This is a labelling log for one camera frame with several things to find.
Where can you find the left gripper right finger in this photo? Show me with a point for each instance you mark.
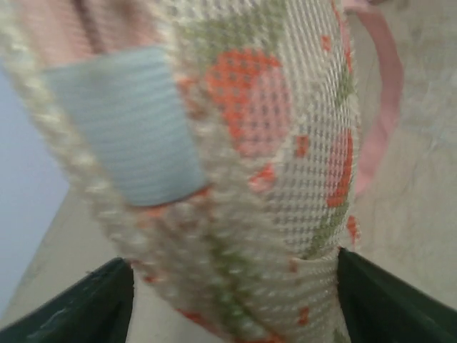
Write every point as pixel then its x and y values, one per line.
pixel 379 307

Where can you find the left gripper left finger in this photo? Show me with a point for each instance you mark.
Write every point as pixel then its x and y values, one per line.
pixel 97 308

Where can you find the floral mesh laundry bag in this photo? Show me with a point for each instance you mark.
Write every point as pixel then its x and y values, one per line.
pixel 221 144

